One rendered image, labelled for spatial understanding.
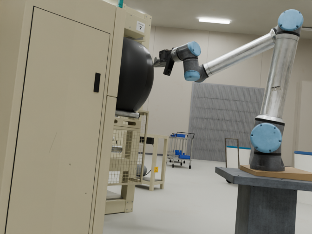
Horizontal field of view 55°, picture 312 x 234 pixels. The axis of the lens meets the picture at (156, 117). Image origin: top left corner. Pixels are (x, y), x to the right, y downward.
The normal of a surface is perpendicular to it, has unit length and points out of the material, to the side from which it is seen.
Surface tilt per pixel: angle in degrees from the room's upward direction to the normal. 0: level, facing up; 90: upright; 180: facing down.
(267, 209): 90
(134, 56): 70
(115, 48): 90
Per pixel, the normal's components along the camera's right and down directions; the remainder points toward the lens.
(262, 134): -0.40, 0.03
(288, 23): -0.36, -0.18
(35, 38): 0.67, 0.01
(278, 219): -0.01, -0.07
